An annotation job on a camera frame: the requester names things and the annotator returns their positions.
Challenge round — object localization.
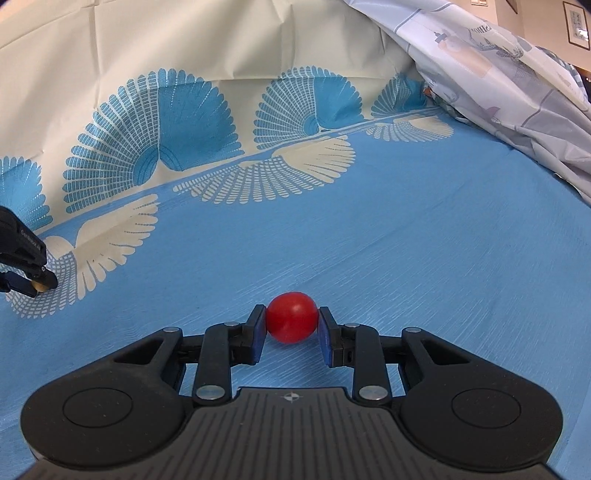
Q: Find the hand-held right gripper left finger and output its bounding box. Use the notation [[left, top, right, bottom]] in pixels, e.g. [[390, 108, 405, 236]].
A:
[[111, 305, 269, 407]]

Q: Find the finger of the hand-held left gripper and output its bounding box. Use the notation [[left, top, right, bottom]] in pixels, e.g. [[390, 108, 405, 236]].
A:
[[0, 265, 58, 296]]

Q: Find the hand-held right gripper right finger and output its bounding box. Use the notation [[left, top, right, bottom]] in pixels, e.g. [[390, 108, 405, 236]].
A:
[[318, 307, 476, 407]]

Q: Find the red cherry tomato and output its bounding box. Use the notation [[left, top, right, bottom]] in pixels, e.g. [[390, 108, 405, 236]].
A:
[[266, 292, 320, 344]]

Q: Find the blue fan printed cloth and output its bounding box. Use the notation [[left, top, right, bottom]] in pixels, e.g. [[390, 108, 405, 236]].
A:
[[0, 0, 591, 444]]

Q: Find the light patterned blanket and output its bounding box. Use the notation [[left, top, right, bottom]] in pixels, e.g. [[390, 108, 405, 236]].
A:
[[344, 0, 591, 206]]

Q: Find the framed wall picture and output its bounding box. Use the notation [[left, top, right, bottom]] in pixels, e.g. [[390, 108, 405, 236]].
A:
[[562, 1, 591, 49]]

